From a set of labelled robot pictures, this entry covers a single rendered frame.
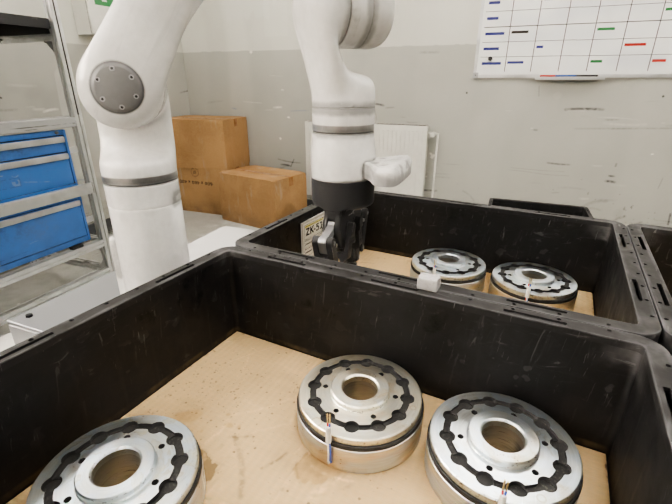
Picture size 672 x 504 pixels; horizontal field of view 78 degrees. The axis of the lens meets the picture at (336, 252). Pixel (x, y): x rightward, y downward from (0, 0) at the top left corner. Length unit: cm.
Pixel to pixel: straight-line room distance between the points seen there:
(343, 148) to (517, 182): 297
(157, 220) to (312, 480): 38
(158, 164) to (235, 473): 38
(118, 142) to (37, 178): 175
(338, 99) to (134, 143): 29
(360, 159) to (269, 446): 29
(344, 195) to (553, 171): 297
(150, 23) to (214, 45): 360
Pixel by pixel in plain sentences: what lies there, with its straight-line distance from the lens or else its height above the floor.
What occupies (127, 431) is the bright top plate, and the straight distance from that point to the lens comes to 37.
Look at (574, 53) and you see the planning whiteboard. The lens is 332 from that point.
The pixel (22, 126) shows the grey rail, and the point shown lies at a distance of 231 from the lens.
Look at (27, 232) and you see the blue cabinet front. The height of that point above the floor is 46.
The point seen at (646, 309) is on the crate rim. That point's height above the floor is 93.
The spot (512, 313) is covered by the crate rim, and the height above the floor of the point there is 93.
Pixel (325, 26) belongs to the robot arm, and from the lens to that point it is 45.
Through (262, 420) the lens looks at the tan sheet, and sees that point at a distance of 39.
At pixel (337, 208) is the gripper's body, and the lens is 47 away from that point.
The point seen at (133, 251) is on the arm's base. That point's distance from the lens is 61.
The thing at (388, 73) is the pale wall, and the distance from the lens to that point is 344.
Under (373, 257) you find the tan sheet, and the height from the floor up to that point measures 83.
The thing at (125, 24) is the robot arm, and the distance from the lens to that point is 55.
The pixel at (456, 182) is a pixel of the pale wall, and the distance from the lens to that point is 341.
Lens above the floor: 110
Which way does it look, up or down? 22 degrees down
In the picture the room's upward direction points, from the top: straight up
